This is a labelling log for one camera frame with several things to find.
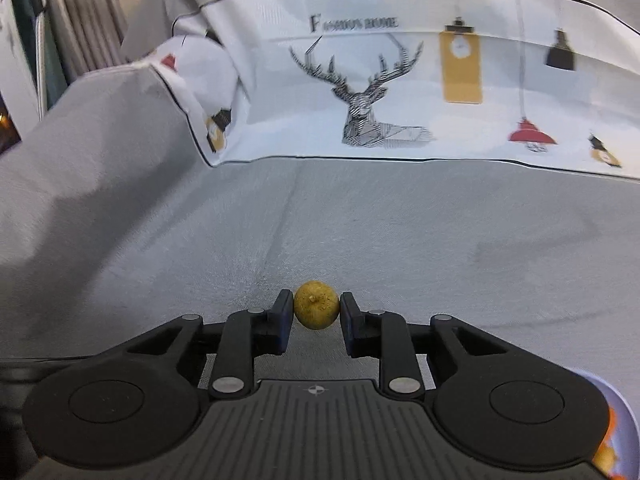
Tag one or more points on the white cabinet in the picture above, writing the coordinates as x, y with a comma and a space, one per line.
15, 75

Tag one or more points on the grey bed sheet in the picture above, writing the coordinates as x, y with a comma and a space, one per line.
350, 230

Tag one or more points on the white bowl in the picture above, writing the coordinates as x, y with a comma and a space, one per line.
621, 402

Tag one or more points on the grey pleated curtain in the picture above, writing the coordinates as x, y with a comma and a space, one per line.
80, 10

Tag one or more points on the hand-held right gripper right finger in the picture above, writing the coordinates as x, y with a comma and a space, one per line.
348, 322

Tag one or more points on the small yellow fruit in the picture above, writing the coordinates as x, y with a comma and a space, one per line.
604, 457
316, 305

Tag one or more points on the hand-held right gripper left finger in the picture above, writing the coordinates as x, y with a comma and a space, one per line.
282, 322

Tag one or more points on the grey pillow with printed edge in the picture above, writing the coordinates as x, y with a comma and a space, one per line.
115, 135

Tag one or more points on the plastic-wrapped orange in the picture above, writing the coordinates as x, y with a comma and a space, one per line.
608, 425

